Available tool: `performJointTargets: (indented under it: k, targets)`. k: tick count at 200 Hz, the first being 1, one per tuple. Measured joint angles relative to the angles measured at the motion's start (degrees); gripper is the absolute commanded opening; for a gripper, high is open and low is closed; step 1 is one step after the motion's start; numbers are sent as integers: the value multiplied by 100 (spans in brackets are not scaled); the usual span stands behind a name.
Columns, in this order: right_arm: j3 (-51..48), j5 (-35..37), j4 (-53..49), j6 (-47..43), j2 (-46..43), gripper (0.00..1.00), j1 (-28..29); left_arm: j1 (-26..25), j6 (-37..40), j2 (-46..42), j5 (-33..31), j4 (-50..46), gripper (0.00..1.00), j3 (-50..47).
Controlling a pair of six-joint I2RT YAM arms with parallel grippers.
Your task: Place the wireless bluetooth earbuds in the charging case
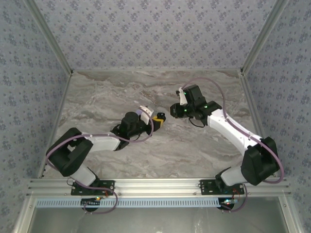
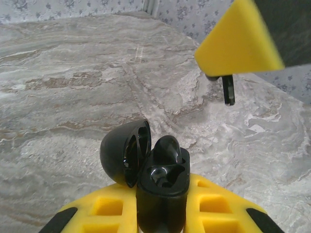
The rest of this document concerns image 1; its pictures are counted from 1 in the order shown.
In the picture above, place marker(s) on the grey metal lower shelf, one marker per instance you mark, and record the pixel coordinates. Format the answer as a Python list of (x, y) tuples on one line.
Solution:
[(158, 221)]

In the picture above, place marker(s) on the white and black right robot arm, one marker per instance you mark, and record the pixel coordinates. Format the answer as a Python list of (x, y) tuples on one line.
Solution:
[(260, 165)]

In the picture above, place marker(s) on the aluminium mounting rail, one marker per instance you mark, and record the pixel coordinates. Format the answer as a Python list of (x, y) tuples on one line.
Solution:
[(158, 187)]

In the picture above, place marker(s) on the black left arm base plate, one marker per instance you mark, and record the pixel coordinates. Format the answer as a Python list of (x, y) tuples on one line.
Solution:
[(110, 184)]

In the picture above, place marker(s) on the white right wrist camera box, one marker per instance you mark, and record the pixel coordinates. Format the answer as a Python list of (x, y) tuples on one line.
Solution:
[(182, 97)]

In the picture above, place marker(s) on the small black circuit board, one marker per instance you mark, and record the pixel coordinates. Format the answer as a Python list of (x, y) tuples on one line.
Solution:
[(90, 202), (226, 205)]

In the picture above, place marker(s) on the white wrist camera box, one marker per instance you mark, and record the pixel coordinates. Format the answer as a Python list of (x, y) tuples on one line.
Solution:
[(182, 97), (146, 114)]

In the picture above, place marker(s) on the aluminium lower frame bar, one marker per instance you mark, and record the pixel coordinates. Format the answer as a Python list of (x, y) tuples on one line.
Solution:
[(25, 213), (290, 214)]

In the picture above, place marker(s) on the aluminium table side rail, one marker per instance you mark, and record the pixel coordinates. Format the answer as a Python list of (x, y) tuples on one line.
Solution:
[(250, 97), (57, 121)]

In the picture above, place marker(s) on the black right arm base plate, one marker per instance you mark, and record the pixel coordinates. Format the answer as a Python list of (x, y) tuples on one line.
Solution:
[(209, 190)]

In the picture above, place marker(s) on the aluminium frame post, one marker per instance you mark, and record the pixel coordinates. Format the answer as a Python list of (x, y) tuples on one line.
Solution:
[(51, 36), (262, 36)]

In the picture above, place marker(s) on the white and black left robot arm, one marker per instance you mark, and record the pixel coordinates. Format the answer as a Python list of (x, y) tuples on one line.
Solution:
[(70, 155)]

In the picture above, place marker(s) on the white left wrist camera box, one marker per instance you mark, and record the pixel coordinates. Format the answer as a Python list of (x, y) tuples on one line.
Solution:
[(146, 114)]

